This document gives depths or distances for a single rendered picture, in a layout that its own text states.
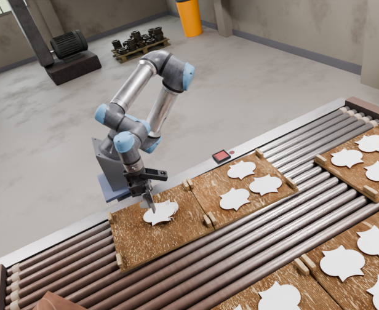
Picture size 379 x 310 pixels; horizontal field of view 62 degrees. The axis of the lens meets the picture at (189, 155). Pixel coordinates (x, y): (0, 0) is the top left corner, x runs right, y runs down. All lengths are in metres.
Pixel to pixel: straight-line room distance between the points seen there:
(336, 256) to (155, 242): 0.69
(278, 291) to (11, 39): 8.98
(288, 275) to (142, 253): 0.57
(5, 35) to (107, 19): 2.55
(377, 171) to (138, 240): 1.06
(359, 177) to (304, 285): 0.58
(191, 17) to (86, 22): 3.39
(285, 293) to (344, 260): 0.24
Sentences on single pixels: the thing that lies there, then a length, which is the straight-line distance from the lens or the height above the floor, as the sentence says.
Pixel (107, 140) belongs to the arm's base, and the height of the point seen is 1.14.
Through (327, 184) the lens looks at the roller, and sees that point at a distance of 1.52.
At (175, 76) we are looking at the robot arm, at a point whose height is 1.42.
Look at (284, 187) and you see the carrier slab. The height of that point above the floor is 0.94.
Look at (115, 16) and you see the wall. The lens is 9.64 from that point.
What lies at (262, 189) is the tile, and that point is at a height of 0.94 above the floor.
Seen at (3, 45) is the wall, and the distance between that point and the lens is 9.55.
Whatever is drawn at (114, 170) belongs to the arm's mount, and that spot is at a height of 1.00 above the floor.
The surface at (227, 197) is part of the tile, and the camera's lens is 1.45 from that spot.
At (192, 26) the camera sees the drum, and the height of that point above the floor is 0.22.
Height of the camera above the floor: 1.96
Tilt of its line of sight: 35 degrees down
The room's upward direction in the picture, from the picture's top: 16 degrees counter-clockwise
